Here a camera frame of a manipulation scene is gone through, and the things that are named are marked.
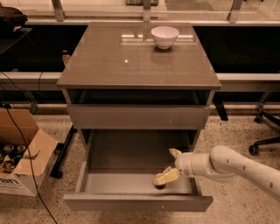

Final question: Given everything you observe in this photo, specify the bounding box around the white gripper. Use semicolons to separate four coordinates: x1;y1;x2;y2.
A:
153;148;193;186

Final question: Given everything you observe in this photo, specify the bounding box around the orange fruit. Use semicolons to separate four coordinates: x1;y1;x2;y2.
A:
155;173;162;179

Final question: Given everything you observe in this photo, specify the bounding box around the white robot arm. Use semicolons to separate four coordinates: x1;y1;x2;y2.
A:
154;146;280;200

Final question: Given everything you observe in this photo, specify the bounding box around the open grey middle drawer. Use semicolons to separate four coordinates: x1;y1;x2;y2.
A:
62;129;214;213

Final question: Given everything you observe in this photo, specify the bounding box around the grey drawer cabinet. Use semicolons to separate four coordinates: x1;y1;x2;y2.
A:
55;22;222;213

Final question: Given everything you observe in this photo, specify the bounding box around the closed grey top drawer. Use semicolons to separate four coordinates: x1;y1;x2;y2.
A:
67;104;210;130

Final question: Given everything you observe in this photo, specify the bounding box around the black office chair base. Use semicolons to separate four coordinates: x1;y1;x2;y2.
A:
248;110;280;156

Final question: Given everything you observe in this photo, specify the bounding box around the black table leg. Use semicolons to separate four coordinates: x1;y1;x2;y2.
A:
50;127;77;179

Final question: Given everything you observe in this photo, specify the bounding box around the white ceramic bowl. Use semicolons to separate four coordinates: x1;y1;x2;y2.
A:
151;26;179;49

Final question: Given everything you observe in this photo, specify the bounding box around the small glass bottle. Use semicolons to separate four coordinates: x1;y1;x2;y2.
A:
62;50;71;66

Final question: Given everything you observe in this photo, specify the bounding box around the open cardboard box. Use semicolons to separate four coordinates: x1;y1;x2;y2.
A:
0;108;58;196

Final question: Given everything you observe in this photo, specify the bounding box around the black bag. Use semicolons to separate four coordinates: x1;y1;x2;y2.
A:
0;6;28;33

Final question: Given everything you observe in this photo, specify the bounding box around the black cable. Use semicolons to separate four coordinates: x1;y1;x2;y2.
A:
0;71;60;224

